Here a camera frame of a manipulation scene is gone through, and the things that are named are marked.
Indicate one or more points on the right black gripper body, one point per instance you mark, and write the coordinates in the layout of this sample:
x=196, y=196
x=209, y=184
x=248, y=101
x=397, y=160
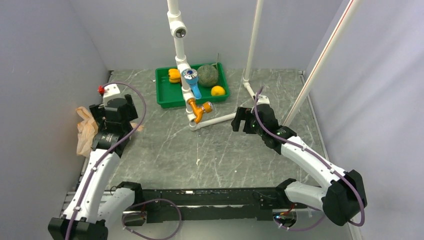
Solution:
x=254, y=127

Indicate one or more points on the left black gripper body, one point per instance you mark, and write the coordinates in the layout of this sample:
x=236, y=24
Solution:
x=98, y=112

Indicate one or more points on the translucent orange plastic bag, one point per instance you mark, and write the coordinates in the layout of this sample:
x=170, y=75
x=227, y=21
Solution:
x=91, y=139

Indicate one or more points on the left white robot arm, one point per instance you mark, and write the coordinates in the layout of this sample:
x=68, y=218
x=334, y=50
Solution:
x=86, y=218

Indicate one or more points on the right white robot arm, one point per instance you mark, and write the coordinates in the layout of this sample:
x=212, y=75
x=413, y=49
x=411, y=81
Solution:
x=340, y=194

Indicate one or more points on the yellow fake lemon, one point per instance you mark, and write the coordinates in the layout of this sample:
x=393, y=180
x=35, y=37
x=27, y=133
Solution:
x=217, y=91

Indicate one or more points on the green fake melon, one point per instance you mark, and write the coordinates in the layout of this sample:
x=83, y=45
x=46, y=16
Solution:
x=208, y=76

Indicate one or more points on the yellow fake bell pepper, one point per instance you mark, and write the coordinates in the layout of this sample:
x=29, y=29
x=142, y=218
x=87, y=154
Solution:
x=174, y=76

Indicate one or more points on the white pole with red stripe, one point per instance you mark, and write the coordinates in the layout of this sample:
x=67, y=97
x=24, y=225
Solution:
x=336, y=33

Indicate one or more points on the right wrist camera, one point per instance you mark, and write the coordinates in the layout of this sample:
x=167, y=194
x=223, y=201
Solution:
x=262, y=100

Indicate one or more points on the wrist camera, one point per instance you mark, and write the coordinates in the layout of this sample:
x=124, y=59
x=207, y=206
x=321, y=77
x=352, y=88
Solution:
x=262, y=100
x=109, y=92

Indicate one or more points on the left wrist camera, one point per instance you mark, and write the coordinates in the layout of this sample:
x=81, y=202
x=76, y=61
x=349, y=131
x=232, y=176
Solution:
x=109, y=92

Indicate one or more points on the blue tap handle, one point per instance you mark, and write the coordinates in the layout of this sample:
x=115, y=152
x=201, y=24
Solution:
x=191, y=77

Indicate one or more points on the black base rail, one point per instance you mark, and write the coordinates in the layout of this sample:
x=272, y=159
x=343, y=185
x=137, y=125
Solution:
x=259, y=203

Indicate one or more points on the white PVC pipe frame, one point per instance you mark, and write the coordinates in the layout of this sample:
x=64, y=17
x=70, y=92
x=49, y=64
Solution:
x=178, y=31

